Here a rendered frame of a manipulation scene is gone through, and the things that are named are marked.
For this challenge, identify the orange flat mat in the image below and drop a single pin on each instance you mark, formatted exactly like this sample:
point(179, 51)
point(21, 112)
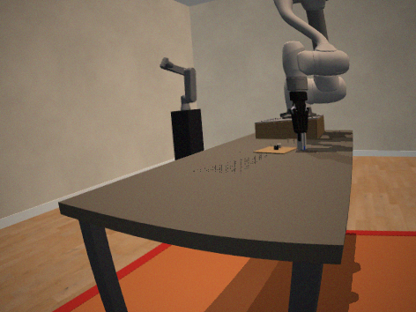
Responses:
point(270, 149)

